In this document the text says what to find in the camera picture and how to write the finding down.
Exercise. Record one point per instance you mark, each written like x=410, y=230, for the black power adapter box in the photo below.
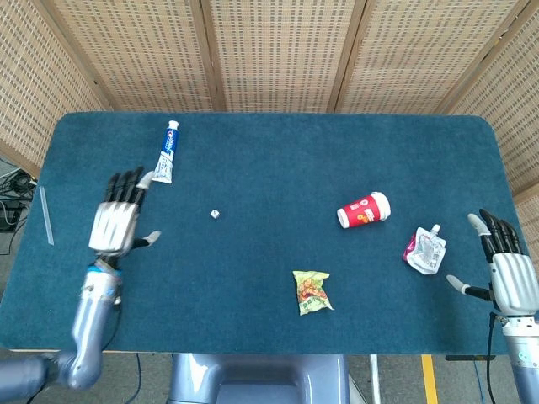
x=10, y=214

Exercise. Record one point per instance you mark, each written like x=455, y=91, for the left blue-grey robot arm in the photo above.
x=90, y=320

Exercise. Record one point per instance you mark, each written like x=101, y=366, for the green yellow snack packet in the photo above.
x=311, y=292

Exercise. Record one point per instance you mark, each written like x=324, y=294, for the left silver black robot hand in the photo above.
x=113, y=227

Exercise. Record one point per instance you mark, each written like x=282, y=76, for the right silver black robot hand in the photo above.
x=513, y=282

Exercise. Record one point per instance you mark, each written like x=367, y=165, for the white table leg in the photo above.
x=375, y=379

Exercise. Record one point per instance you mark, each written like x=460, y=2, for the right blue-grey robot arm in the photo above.
x=526, y=370

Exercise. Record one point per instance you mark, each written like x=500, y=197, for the dark blue felt table mat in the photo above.
x=269, y=168

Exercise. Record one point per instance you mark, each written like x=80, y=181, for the clear plastic stick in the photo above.
x=46, y=214

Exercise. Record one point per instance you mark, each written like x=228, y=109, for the blue white toothpaste tube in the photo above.
x=165, y=160

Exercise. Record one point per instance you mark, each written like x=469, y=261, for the black bar under table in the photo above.
x=467, y=358

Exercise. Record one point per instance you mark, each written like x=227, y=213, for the small white die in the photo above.
x=215, y=214

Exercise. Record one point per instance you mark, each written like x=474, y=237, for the red paper cup white lid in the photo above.
x=362, y=210

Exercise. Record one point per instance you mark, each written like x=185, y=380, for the woven wicker screen panel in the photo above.
x=278, y=54
x=147, y=54
x=412, y=54
x=513, y=105
x=33, y=84

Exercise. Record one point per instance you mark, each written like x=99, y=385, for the crumpled white spout pouch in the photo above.
x=425, y=252

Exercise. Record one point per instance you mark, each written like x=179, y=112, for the blue-grey robot torso base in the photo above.
x=261, y=379

